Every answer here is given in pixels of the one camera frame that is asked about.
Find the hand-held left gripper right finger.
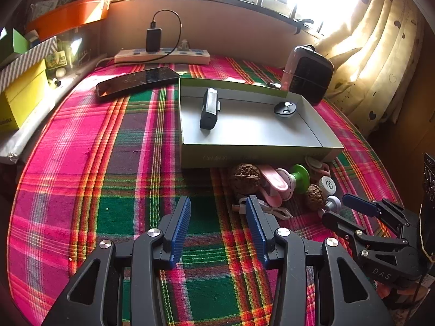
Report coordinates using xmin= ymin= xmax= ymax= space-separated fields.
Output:
xmin=245 ymin=195 xmax=396 ymax=326

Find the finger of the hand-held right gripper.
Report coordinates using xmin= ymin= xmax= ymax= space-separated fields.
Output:
xmin=342 ymin=193 xmax=421 ymax=235
xmin=322 ymin=210 xmax=409 ymax=262

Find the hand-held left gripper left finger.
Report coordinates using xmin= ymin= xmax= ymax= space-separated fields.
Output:
xmin=41 ymin=196 xmax=192 ymax=326

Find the white usb cable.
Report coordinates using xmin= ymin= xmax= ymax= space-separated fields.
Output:
xmin=232 ymin=197 xmax=293 ymax=220

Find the white round cap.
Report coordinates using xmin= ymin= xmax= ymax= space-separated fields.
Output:
xmin=318 ymin=175 xmax=337 ymax=196

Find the small walnut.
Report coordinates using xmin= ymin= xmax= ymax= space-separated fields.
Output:
xmin=305 ymin=184 xmax=324 ymax=211

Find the large walnut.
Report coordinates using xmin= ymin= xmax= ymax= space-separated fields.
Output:
xmin=228 ymin=163 xmax=262 ymax=191

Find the pink clip with grey pad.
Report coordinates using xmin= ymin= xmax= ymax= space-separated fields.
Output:
xmin=304 ymin=156 xmax=330 ymax=180

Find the white and green knob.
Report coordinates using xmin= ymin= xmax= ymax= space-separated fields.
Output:
xmin=276 ymin=164 xmax=311 ymax=199

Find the green cardboard box tray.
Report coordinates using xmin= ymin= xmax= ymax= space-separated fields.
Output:
xmin=178 ymin=77 xmax=344 ymax=170

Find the plaid tablecloth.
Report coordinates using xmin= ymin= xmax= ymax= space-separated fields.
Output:
xmin=7 ymin=54 xmax=405 ymax=326

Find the black oval gadget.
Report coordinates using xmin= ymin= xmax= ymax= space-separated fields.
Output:
xmin=274 ymin=101 xmax=299 ymax=117

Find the black rectangular device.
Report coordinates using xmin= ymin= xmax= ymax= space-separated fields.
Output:
xmin=199 ymin=87 xmax=222 ymax=130

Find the small space heater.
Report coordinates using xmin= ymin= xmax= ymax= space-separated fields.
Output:
xmin=280 ymin=45 xmax=334 ymax=106

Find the cream heart print curtain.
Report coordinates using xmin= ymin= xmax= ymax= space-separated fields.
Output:
xmin=313 ymin=0 xmax=429 ymax=137

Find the black smartphone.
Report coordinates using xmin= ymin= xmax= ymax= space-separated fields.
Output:
xmin=96 ymin=67 xmax=181 ymax=99

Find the white power strip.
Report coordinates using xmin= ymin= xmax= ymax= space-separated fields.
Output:
xmin=114 ymin=48 xmax=211 ymax=64

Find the black charger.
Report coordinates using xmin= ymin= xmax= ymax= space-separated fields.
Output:
xmin=146 ymin=29 xmax=163 ymax=54

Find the yellow box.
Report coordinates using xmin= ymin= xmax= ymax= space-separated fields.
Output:
xmin=0 ymin=59 xmax=48 ymax=130

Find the green card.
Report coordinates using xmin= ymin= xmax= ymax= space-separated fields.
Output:
xmin=46 ymin=50 xmax=69 ymax=69

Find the striped box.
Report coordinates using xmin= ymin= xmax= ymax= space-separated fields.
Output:
xmin=0 ymin=36 xmax=58 ymax=94

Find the orange tray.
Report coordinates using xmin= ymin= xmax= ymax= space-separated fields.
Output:
xmin=25 ymin=0 xmax=111 ymax=41

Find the green box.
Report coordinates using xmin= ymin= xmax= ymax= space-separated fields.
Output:
xmin=0 ymin=27 xmax=33 ymax=67

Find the black charger cable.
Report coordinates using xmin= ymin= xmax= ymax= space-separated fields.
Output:
xmin=152 ymin=10 xmax=181 ymax=64

